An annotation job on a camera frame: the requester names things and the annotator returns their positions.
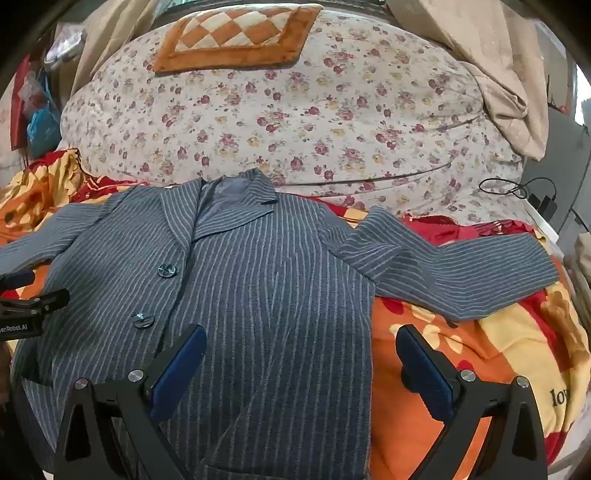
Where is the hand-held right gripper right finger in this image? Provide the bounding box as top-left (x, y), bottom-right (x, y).
top-left (394, 324), bottom-right (550, 480)

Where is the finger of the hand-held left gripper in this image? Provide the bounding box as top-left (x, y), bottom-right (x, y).
top-left (0, 272), bottom-right (36, 289)
top-left (0, 288), bottom-right (71, 319)

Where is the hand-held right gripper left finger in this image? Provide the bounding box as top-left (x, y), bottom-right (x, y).
top-left (53, 324), bottom-right (208, 480)

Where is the grey striped suit jacket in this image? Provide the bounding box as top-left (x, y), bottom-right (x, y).
top-left (0, 168), bottom-right (560, 480)

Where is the red orange printed blanket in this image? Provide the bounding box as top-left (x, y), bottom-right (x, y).
top-left (0, 148), bottom-right (591, 480)

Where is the blue plastic bag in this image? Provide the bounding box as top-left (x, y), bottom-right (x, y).
top-left (27, 69), bottom-right (62, 158)

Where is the red plastic bag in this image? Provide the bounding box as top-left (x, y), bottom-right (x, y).
top-left (9, 55), bottom-right (34, 151)

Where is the black charger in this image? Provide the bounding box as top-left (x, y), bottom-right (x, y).
top-left (529, 194), bottom-right (560, 217)

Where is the white plastic bag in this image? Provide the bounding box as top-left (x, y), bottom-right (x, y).
top-left (44, 23), bottom-right (83, 71)

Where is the beige curtain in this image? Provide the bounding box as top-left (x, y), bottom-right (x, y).
top-left (69, 0), bottom-right (160, 97)
top-left (385, 0), bottom-right (550, 162)

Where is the floral bedsheet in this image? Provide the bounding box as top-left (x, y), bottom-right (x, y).
top-left (60, 7), bottom-right (555, 227)

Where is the orange checkered cushion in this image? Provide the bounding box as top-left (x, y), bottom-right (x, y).
top-left (152, 4), bottom-right (324, 75)

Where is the black cable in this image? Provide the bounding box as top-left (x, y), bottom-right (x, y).
top-left (479, 178), bottom-right (557, 200)

